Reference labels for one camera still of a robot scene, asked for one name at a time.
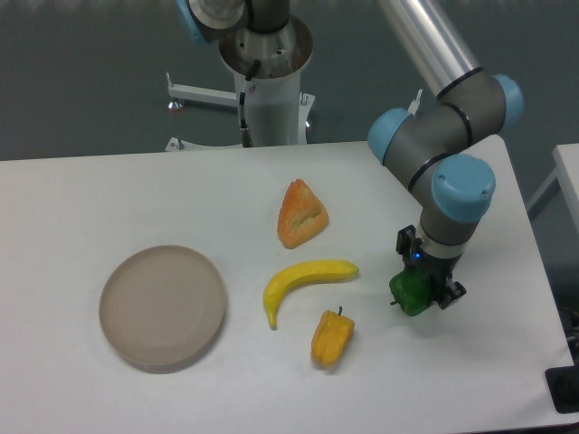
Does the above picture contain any yellow banana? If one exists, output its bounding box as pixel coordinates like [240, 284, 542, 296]
[262, 259, 359, 330]

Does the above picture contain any black clamp at table edge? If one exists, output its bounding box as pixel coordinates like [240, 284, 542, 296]
[545, 365, 578, 414]

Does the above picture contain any beige round plate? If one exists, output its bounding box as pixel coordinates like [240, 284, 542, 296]
[99, 245, 227, 374]

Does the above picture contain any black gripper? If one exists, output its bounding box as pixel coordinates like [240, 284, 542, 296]
[395, 225, 466, 309]

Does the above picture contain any green bell pepper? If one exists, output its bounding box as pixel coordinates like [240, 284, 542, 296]
[389, 269, 432, 316]

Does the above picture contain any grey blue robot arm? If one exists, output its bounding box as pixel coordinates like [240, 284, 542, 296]
[176, 1, 524, 316]

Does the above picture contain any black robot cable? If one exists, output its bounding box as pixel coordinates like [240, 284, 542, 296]
[238, 59, 261, 148]

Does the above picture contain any orange triangular bread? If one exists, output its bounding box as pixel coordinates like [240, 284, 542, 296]
[277, 179, 329, 249]

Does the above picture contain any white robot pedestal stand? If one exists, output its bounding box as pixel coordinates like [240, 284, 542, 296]
[166, 15, 315, 147]

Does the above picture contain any white side table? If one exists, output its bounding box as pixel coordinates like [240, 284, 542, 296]
[526, 143, 579, 228]

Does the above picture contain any yellow bell pepper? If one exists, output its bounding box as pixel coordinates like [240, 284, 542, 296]
[310, 307, 356, 367]

